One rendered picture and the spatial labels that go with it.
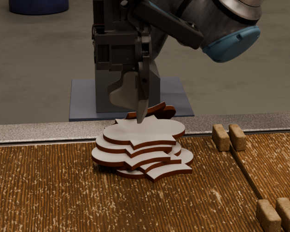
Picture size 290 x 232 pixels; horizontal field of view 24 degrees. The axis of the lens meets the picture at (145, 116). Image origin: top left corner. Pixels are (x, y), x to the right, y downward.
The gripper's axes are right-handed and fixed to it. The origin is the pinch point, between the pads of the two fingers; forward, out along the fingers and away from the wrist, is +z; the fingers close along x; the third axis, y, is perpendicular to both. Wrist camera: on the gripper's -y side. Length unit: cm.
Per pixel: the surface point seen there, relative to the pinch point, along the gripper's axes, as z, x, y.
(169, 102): 14.5, -44.1, -10.2
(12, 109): 100, -277, 50
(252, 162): 8.1, 2.4, -17.0
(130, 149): 4.5, 2.7, 2.4
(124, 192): 7.9, 10.3, 3.9
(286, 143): 8.2, -4.3, -24.6
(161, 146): 4.6, 2.0, -2.6
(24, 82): 100, -328, 47
